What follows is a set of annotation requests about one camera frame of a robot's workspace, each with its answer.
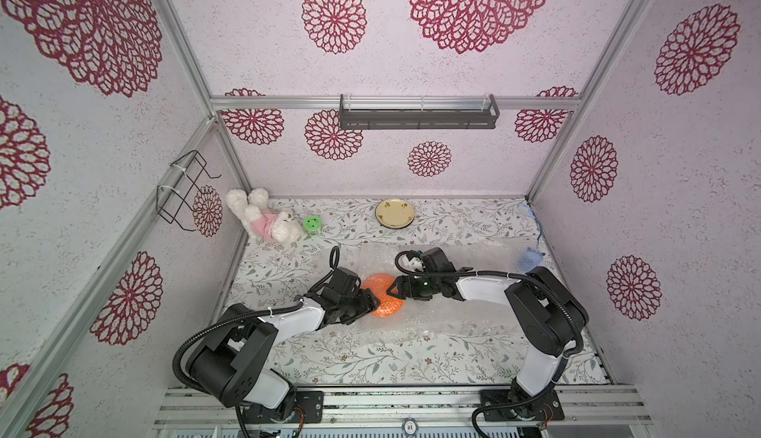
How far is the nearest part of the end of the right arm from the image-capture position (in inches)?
28.7

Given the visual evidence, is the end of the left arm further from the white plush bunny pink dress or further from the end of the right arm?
the white plush bunny pink dress

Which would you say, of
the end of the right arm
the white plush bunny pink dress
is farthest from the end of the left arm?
the white plush bunny pink dress
